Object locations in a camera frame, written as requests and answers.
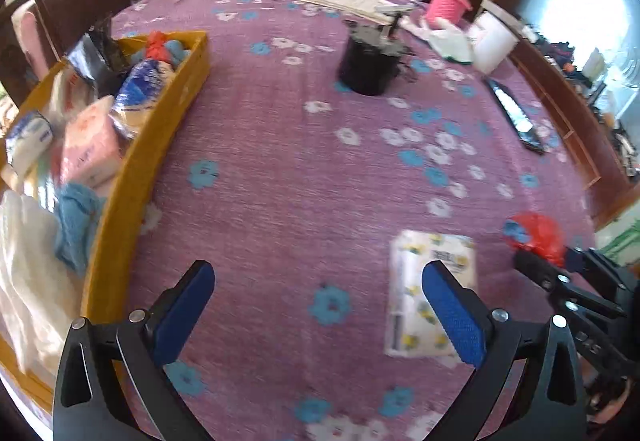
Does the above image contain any white glove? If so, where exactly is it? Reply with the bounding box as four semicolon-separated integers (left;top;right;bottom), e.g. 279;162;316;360
400;16;476;67

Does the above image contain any pink tissue pack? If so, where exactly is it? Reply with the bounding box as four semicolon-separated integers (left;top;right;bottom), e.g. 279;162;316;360
60;94;126;189

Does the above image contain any blue knit cloth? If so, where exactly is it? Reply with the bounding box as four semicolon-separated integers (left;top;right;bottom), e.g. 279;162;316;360
52;181;108;277
165;38;193;67

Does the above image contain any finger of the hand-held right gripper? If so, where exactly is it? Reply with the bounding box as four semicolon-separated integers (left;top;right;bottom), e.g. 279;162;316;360
567;248;626;289
515;251;628;318

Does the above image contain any yellow flowered tissue pack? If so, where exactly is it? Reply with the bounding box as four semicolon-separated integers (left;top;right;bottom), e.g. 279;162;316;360
384;229;478;367

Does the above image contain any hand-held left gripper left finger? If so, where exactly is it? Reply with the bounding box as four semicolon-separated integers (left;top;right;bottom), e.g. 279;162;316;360
52;260;217;441

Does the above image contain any purple floral blanket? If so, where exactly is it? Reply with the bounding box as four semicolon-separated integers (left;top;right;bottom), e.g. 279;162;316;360
85;0;601;441

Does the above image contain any dark wooden chair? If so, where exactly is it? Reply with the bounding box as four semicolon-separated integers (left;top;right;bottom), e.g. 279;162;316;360
0;0;68;94

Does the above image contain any black phone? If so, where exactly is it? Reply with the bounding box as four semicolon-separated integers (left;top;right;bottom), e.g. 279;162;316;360
487;77;547;154

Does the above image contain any brown wooden cabinet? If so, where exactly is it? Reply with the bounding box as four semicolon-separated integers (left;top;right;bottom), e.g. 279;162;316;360
472;0;640;227

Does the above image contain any black cylinder device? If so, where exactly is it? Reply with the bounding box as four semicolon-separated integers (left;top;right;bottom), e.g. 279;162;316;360
337;18;416;97

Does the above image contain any white green printed box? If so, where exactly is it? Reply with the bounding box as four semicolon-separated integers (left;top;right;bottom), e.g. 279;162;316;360
595;211;640;267

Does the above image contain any white blue tissue pack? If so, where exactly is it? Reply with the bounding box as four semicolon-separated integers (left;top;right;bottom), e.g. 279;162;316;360
5;111;55;177

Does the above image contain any black packet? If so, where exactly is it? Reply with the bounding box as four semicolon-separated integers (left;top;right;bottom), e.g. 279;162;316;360
65;18;126;87

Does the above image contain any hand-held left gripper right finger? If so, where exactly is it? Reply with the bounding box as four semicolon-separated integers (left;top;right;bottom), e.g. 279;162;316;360
421;260;588;441

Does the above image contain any white plastic jar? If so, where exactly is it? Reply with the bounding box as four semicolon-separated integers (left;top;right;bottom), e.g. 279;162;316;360
470;11;518;74

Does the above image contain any grey metal stapler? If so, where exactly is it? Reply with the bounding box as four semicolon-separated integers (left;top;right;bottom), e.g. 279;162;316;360
374;2;416;16

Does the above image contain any white towel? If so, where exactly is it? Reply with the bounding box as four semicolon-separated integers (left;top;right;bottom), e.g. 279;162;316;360
0;191;88;372

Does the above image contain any blue white packet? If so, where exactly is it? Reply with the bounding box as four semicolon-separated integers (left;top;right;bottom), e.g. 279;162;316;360
107;58;178;142

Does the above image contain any yellow cardboard box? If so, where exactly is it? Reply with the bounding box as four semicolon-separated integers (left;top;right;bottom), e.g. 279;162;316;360
0;30;211;417

